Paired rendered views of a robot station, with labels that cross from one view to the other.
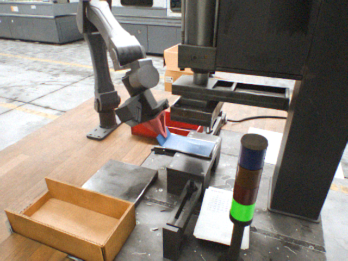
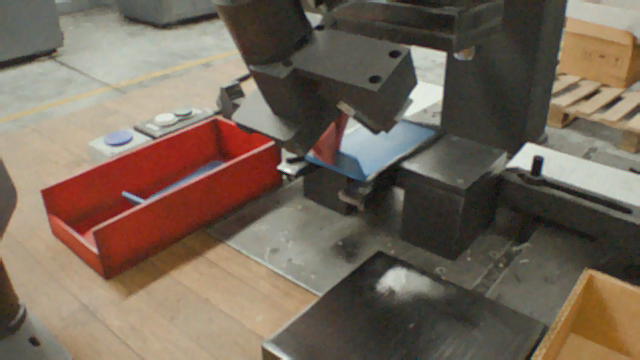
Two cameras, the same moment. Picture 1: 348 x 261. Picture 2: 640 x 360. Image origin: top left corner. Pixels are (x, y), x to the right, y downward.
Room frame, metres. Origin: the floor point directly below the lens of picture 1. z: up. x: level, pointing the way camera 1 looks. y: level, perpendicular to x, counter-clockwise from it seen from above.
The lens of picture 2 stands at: (0.52, 0.45, 1.23)
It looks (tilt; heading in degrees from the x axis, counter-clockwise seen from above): 29 degrees down; 288
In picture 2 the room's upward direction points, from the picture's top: straight up
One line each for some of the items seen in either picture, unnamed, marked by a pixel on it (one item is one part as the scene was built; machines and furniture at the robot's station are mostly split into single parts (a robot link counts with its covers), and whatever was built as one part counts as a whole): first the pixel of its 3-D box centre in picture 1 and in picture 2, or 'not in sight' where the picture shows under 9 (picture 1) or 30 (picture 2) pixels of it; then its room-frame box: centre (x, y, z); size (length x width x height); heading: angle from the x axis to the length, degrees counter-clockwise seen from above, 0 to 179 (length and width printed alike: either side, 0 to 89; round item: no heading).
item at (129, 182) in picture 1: (118, 184); (407, 344); (0.55, 0.15, 0.91); 0.17 x 0.16 x 0.02; 159
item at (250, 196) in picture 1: (246, 189); not in sight; (0.32, -0.12, 1.10); 0.04 x 0.04 x 0.03
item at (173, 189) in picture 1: (196, 164); (399, 179); (0.61, -0.07, 0.94); 0.20 x 0.10 x 0.07; 159
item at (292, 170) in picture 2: not in sight; (310, 159); (0.69, -0.01, 0.98); 0.07 x 0.02 x 0.01; 69
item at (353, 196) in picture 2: (164, 150); (372, 183); (0.62, 0.02, 0.98); 0.07 x 0.02 x 0.01; 69
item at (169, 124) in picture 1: (168, 125); (169, 185); (0.85, 0.01, 0.93); 0.25 x 0.12 x 0.06; 69
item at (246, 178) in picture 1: (248, 172); not in sight; (0.32, -0.12, 1.14); 0.04 x 0.04 x 0.03
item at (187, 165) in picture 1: (196, 151); (401, 145); (0.61, -0.07, 0.98); 0.20 x 0.10 x 0.01; 159
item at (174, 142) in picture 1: (186, 141); (372, 134); (0.63, -0.04, 1.00); 0.15 x 0.07 x 0.03; 69
